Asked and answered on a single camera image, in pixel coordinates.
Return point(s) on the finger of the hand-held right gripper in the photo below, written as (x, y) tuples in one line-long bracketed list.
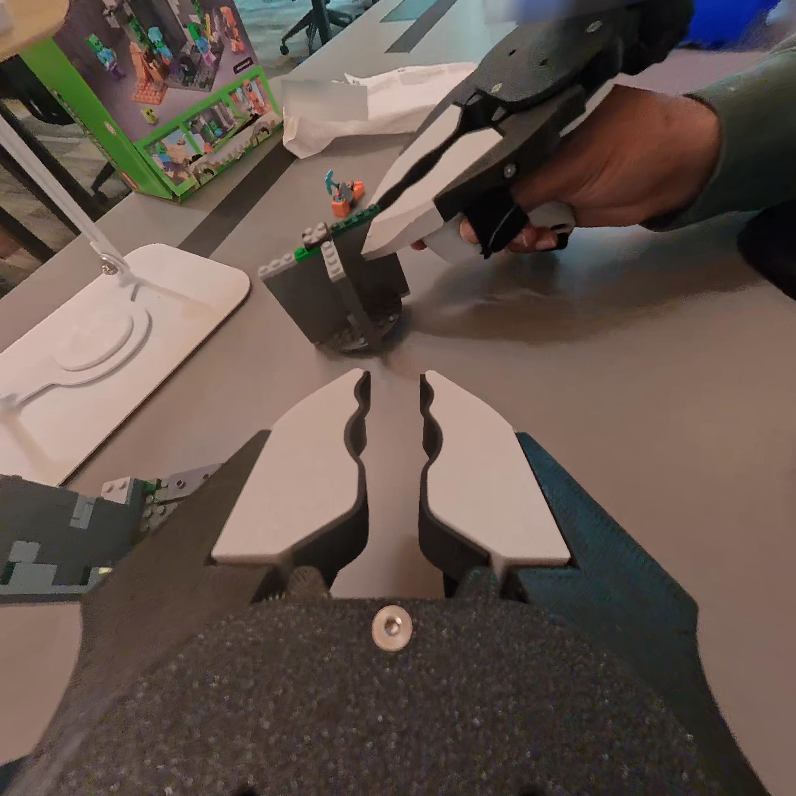
[(404, 224), (423, 151)]

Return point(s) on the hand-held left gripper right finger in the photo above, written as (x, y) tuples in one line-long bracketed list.
[(497, 491)]

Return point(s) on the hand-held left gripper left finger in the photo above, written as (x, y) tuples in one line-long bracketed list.
[(292, 491)]

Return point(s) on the light grey round brick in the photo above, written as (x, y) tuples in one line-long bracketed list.
[(316, 236)]

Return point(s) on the dark grey toy brick assembly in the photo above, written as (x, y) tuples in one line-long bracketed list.
[(311, 298)]

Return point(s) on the person's right forearm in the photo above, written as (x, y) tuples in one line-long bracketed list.
[(758, 124)]

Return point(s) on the person's right hand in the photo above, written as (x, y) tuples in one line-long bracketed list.
[(634, 161)]

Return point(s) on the white paper bag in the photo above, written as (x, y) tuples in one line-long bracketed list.
[(404, 106)]

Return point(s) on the orange toy brick figure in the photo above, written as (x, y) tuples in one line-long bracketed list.
[(341, 205)]

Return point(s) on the black office chair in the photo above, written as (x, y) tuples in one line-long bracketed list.
[(320, 18)]

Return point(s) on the blue object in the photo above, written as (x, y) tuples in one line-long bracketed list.
[(734, 22)]

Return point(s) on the grey toy brick build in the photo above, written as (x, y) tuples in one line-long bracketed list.
[(43, 535)]

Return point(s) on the green toy box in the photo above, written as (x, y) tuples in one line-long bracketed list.
[(168, 93)]

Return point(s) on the black mesh chair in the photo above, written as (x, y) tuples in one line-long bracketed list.
[(771, 249)]

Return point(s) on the tan round tabletop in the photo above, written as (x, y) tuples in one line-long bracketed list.
[(25, 25)]

